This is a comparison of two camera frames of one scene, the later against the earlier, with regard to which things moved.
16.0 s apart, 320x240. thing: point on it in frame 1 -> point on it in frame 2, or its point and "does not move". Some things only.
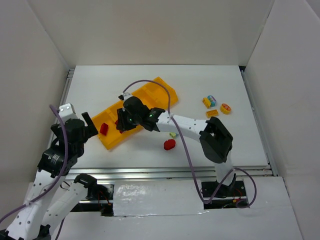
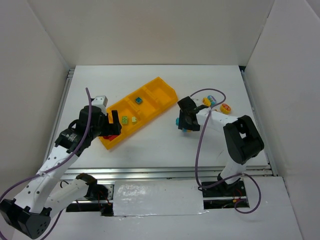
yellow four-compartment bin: [153, 94] does not move
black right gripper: [122, 120] -> [187, 119]
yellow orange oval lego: [225, 108] does not move
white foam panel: [157, 197] does not move
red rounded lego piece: [169, 144] -> [110, 137]
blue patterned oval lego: [212, 100] does not move
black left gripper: [88, 126] -> [110, 125]
